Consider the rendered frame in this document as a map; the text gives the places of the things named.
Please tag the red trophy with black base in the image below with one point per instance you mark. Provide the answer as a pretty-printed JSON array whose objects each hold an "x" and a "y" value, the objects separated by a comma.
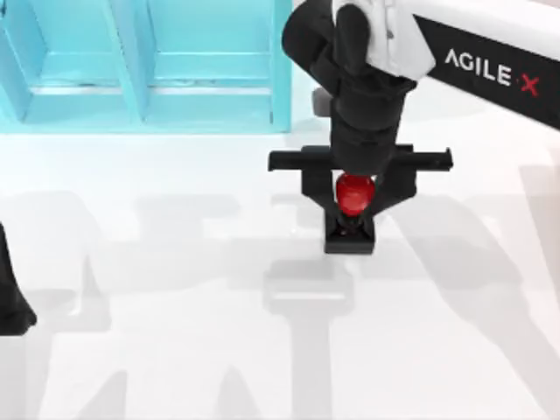
[{"x": 354, "y": 194}]

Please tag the pale grey rounded box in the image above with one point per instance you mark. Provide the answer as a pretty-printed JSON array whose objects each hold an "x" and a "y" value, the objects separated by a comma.
[{"x": 320, "y": 101}]

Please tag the light blue rack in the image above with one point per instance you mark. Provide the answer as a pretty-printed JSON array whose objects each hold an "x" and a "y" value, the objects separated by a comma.
[{"x": 205, "y": 65}]

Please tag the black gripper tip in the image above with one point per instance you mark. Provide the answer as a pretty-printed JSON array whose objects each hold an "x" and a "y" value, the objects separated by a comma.
[{"x": 13, "y": 302}]

